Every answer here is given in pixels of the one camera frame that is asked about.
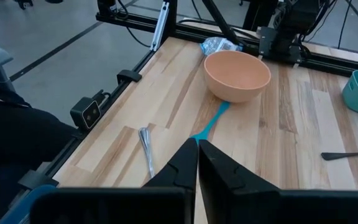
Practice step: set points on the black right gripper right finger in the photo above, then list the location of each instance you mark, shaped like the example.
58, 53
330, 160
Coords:
225, 180

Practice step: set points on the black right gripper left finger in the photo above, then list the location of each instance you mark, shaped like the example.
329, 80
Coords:
179, 174

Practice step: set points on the silver metal spoon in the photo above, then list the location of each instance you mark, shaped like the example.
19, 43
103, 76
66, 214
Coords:
146, 146

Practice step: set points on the teal spatula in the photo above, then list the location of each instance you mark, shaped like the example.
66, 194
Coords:
213, 121

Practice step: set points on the orange bowl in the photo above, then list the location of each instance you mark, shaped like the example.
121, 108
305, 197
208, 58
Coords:
237, 77

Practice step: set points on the black spoon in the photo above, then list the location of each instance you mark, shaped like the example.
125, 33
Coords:
340, 154

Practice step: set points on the blue white snack packet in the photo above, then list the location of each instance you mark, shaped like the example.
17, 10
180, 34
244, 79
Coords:
216, 45

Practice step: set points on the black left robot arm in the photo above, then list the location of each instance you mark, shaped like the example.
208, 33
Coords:
287, 40

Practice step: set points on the person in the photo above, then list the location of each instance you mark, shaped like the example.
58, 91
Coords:
17, 140

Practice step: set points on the teal tray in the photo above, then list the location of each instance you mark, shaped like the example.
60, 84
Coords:
17, 211

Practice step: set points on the black frame clamp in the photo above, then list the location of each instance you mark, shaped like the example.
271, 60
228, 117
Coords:
129, 76
37, 180

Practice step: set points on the black table-level camera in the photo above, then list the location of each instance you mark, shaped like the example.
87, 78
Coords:
87, 113

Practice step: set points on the black aluminium table frame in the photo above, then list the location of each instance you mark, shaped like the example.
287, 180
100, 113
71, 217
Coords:
185, 31

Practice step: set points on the silver aluminium post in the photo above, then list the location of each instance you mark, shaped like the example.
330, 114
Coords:
160, 26

